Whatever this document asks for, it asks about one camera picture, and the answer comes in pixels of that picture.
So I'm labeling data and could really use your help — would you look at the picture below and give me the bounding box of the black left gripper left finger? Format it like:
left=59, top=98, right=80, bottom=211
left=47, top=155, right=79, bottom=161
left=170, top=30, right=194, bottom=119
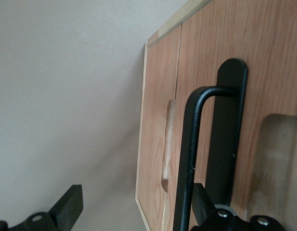
left=9, top=184, right=84, bottom=231

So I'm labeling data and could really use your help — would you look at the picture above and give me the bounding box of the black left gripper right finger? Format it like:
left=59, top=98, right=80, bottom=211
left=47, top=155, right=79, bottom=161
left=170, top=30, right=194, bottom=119
left=190, top=182, right=250, bottom=231

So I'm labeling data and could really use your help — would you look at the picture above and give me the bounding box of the black metal drawer handle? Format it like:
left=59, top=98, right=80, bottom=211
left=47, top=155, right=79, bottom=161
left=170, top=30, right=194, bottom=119
left=172, top=58, right=248, bottom=231

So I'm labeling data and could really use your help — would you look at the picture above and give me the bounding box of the wooden drawer cabinet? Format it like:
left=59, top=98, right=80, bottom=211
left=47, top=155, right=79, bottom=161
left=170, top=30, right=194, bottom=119
left=135, top=0, right=213, bottom=231

